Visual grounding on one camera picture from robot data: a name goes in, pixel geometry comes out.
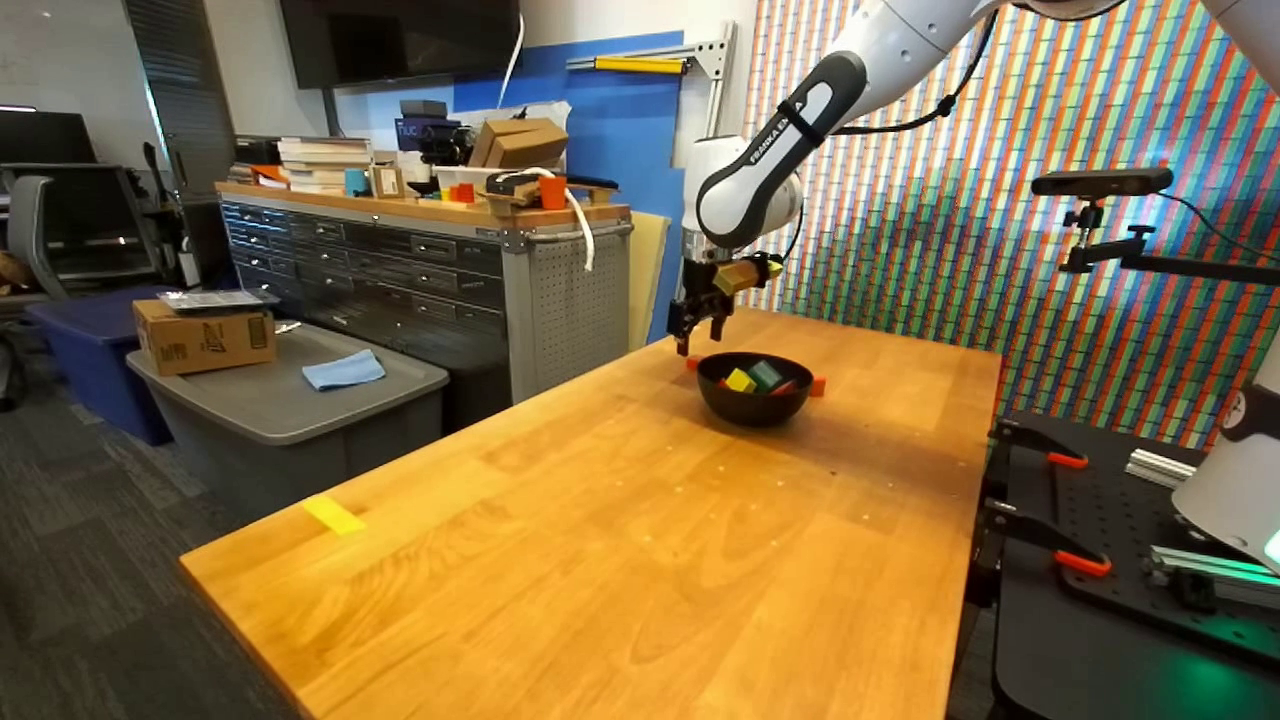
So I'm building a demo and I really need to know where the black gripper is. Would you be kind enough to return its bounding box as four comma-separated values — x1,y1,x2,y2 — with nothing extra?
667,252,745,359

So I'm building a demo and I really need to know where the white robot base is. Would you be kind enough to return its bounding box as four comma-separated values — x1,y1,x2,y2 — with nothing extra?
1167,333,1280,575

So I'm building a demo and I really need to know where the black bowl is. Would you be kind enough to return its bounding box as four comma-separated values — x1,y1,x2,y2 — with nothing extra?
692,349,815,433

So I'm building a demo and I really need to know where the blue board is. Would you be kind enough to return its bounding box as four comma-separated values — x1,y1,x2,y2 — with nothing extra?
454,27,702,345

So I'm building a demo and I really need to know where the colourful patterned backdrop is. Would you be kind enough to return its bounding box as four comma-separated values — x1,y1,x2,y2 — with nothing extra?
726,0,1280,454

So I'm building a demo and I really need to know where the open cardboard box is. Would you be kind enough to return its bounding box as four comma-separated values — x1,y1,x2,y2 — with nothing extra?
467,116,577,172

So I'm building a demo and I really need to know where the yellow level tool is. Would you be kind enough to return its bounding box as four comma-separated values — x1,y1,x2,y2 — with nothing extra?
571,53,692,81

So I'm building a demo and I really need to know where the grey drawer cabinet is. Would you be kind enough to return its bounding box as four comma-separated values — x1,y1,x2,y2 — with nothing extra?
217,182,641,410

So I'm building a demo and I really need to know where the dark blue equipment pile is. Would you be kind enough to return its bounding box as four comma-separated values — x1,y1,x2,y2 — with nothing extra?
392,98,473,169

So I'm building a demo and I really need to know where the blue cloth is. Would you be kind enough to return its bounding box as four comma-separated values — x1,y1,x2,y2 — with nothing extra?
300,349,392,398

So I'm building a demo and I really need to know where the stack of books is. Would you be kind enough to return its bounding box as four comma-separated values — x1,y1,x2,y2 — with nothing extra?
276,132,378,201

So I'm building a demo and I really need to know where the yellow tape strip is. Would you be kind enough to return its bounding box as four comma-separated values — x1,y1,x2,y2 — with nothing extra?
300,493,370,541

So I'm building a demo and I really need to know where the grey plastic tote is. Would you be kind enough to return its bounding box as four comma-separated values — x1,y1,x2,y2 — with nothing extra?
124,316,458,520

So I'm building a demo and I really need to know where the silver aluminium bar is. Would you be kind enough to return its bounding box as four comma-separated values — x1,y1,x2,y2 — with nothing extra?
1126,444,1200,493

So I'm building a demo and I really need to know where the flat grey tray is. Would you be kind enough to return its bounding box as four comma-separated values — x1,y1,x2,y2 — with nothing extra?
157,283,280,319

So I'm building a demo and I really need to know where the printed cardboard box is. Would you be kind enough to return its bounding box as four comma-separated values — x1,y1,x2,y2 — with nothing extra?
129,294,284,381

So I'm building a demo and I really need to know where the blue storage bin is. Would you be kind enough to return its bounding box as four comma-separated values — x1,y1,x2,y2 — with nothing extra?
24,288,177,450

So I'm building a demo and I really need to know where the dark desk monitor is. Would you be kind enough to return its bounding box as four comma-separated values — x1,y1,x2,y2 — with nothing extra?
0,110,102,172

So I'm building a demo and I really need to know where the gold wrist camera bar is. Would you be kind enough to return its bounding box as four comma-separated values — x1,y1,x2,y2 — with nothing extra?
711,258,789,299

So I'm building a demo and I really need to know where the white curved hose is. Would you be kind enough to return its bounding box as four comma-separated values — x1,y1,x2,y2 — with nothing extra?
518,164,600,276

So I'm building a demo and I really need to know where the white metal rail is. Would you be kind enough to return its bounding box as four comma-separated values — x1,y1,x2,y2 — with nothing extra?
673,21,739,153

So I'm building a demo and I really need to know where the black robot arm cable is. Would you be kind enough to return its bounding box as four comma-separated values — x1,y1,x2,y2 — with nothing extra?
832,14,1004,141

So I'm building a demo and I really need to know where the white hanging cable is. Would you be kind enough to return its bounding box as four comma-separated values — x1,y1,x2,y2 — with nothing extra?
495,14,531,112

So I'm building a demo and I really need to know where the black clamp orange handle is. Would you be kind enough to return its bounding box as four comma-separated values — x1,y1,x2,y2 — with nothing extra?
991,416,1098,476
982,496,1121,586

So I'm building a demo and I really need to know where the black wall monitor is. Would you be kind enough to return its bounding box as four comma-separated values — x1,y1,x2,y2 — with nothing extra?
276,0,526,92

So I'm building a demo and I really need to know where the black exterior camera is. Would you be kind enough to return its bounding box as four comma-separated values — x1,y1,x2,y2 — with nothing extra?
1030,164,1181,203

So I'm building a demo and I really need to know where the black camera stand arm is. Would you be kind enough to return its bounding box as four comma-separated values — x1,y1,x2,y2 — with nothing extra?
1058,196,1280,288

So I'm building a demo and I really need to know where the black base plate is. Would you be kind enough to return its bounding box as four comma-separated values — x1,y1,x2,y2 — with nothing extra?
985,412,1280,720

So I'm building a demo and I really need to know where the green lit metal rail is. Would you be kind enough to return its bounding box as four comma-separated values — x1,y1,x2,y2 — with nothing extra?
1148,541,1280,596

